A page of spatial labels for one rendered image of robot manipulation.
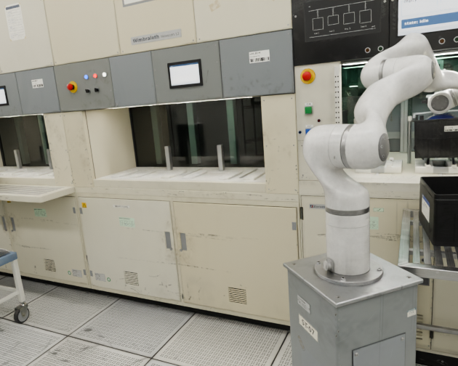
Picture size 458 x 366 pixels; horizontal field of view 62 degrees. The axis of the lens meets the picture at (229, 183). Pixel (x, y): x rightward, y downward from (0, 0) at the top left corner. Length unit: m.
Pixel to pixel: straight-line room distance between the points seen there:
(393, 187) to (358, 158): 0.81
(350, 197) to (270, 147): 0.89
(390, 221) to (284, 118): 0.67
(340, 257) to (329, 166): 0.25
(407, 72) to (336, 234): 0.53
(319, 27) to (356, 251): 1.05
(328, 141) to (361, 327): 0.49
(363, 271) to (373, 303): 0.09
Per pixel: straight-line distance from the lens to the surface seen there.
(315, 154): 1.07
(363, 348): 1.15
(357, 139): 1.02
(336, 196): 1.07
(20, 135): 3.76
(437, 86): 1.65
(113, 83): 2.34
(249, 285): 2.17
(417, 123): 1.97
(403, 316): 1.20
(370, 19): 1.79
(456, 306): 2.01
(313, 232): 1.93
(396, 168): 2.00
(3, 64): 3.05
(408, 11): 1.78
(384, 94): 1.21
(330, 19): 1.82
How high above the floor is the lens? 1.27
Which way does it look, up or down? 12 degrees down
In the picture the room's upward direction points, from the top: 5 degrees counter-clockwise
